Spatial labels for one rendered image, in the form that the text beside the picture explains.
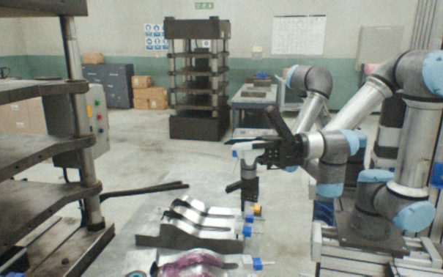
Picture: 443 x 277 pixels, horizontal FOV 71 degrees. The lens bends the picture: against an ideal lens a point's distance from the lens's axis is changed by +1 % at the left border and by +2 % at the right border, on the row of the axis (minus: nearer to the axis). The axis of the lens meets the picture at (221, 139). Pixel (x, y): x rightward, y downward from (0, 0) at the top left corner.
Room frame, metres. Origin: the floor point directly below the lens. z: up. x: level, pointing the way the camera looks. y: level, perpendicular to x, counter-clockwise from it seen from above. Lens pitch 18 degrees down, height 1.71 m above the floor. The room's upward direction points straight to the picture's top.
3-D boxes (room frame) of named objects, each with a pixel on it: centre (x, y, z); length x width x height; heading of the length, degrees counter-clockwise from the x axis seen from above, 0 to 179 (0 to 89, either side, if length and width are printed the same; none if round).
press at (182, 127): (6.01, 0.36, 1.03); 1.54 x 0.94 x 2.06; 169
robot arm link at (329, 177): (0.84, -0.31, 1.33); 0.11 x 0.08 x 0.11; 12
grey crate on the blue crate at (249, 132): (4.56, -0.49, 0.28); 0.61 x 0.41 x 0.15; 79
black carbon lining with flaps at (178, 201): (1.30, 0.12, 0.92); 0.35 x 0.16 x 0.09; 79
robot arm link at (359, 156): (1.50, -0.66, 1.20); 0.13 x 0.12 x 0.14; 32
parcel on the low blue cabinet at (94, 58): (8.09, 3.23, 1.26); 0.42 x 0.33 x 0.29; 79
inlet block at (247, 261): (1.04, -0.15, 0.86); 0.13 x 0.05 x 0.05; 97
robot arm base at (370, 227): (1.01, -0.55, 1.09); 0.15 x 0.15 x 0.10
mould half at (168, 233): (1.31, 0.13, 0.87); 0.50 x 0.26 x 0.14; 79
